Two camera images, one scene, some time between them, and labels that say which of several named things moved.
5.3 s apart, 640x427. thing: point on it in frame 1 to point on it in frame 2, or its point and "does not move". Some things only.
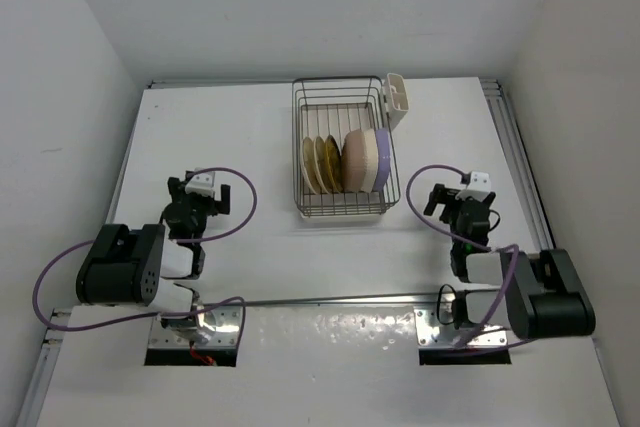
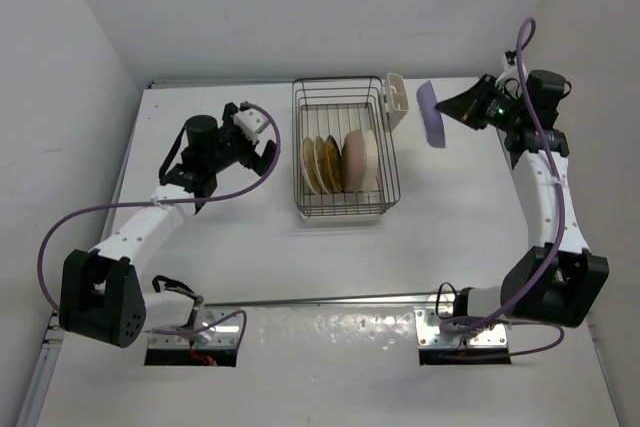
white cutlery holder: [395, 99] does not move
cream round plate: [320, 160] does not move
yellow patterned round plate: [333, 164] does not move
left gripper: [177, 189] to [229, 127]
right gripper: [440, 196] to [467, 106]
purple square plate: [384, 158] to [432, 118]
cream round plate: [308, 163] does not move
